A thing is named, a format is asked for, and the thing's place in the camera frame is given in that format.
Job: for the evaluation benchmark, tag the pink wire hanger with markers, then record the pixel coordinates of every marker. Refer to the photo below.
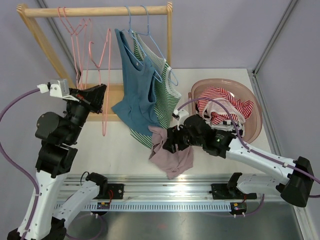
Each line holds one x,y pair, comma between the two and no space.
72,45

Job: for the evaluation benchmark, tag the wooden clothes rack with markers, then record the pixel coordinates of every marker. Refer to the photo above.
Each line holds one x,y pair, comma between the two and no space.
29,15

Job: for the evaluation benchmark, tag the white slotted cable duct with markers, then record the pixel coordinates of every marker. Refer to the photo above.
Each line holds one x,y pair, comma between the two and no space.
141,206

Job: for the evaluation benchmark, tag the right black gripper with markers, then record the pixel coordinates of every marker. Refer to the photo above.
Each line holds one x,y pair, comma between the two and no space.
174,136

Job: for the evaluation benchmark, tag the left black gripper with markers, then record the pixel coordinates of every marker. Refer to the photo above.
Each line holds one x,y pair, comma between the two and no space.
92,99

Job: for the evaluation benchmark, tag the red white striped tank top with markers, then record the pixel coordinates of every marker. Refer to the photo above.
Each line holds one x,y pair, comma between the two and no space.
224,98

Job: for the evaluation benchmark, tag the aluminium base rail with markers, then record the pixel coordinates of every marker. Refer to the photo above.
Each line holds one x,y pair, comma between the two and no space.
158,188

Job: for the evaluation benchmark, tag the aluminium frame post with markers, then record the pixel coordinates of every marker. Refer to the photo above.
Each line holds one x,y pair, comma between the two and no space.
62,42
275,35

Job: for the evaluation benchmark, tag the green white striped tank top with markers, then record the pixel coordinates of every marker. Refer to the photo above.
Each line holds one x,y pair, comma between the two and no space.
167,97

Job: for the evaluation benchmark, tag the blue hanger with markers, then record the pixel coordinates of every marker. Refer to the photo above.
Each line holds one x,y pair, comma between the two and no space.
148,33
129,30

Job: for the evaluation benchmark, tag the right aluminium frame post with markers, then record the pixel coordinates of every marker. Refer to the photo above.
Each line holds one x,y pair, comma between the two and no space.
275,35

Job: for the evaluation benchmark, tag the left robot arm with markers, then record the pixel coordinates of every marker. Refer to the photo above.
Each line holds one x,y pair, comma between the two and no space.
58,135

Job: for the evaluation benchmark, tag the left aluminium frame post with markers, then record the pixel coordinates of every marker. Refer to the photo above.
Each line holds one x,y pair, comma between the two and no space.
62,42

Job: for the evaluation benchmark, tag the blue tank top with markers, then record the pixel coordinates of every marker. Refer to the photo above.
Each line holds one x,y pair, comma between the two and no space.
137,108

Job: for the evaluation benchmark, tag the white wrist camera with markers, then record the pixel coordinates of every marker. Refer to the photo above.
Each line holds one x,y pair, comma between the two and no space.
180,116
58,88

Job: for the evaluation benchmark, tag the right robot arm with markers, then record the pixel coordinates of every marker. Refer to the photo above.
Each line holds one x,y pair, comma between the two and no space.
291,179

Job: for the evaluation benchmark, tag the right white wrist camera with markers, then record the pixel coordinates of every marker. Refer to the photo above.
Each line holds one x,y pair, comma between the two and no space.
180,116

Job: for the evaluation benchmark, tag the black white striped tank top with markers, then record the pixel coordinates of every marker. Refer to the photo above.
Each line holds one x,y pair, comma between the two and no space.
217,118

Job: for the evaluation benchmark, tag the blue hanger under green top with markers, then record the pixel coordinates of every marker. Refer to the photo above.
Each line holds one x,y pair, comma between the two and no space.
148,33

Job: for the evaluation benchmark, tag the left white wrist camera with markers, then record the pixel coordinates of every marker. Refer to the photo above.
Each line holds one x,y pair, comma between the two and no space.
58,88

